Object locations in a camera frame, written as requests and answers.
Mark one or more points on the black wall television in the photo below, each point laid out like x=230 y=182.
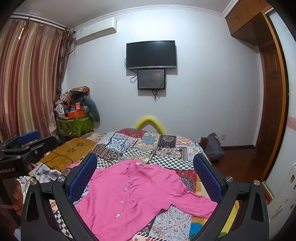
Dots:
x=151 y=54

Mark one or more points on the yellow foam tube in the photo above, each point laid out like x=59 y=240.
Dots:
x=148 y=121

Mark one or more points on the patterned cloth bundle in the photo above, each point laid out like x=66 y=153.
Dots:
x=79 y=90

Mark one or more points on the grey bag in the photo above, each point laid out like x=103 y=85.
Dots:
x=214 y=148

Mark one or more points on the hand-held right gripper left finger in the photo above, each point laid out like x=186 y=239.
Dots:
x=85 y=178

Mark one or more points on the striped brown curtain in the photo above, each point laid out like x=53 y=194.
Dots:
x=27 y=81

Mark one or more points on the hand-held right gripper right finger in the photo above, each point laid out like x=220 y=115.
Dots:
x=207 y=178

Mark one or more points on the small black wall monitor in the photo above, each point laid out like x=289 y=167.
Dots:
x=151 y=78

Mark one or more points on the person's left hand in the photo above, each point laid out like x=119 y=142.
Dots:
x=18 y=194

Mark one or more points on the wooden door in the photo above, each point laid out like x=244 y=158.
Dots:
x=272 y=111

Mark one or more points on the patchwork patterned blanket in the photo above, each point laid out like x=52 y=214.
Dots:
x=161 y=148

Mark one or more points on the white floral bed sheet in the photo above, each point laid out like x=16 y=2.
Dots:
x=46 y=173

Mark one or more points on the flat orange box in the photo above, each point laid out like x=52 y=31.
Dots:
x=76 y=114

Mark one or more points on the wooden overhead cabinet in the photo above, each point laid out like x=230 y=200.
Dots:
x=247 y=20

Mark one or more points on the pink button shirt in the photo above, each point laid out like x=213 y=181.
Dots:
x=138 y=197

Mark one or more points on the mustard yellow mat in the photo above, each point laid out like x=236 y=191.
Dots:
x=69 y=148

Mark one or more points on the pile of green clothes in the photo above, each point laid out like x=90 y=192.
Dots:
x=74 y=126

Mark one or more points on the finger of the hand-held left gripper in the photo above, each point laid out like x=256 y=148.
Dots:
x=34 y=148
x=29 y=136

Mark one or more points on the white air conditioner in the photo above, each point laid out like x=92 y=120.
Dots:
x=97 y=30

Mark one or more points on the yellow cartoon blanket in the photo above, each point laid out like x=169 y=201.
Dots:
x=233 y=207

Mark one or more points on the small orange carton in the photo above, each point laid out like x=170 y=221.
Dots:
x=78 y=106

